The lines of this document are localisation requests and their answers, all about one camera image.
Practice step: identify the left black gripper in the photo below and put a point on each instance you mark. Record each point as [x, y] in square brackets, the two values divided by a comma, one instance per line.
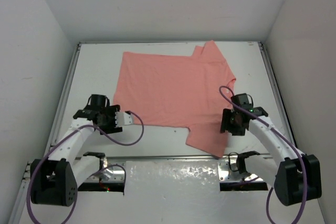
[111, 119]

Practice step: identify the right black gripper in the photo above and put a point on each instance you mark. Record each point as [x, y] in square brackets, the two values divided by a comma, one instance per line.
[226, 125]

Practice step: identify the salmon pink t-shirt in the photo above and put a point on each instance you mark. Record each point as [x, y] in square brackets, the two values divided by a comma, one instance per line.
[179, 91]

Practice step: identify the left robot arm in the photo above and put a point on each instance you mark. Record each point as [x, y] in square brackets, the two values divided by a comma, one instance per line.
[54, 179]

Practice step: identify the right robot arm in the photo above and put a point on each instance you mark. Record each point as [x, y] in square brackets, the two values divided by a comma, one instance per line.
[293, 174]

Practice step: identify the white front cover panel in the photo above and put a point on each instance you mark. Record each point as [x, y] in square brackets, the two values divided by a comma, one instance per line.
[170, 192]

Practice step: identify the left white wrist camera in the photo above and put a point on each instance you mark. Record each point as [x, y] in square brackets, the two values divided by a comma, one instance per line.
[123, 119]

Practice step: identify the aluminium table frame rail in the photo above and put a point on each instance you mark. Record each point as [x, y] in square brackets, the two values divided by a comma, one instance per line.
[95, 68]

